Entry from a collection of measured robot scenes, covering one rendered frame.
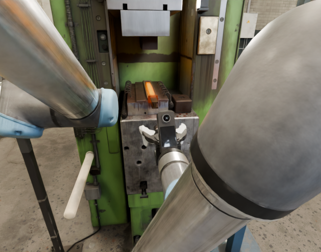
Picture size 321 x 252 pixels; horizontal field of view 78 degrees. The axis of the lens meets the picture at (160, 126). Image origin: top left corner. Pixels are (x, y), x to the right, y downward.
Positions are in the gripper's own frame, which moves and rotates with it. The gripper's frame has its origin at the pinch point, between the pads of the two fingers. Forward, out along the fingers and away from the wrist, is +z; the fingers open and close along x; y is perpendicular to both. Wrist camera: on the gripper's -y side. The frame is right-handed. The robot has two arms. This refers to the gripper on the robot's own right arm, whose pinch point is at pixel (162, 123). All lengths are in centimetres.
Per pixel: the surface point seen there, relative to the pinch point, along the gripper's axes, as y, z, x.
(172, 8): -37.4, 30.7, 8.4
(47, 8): -89, 544, -214
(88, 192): 62, 39, -41
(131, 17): -33.8, 30.7, -8.3
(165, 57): -14, 79, 13
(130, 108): 5.0, 30.6, -10.8
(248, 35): -29, 643, 388
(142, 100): 1.2, 30.7, -4.9
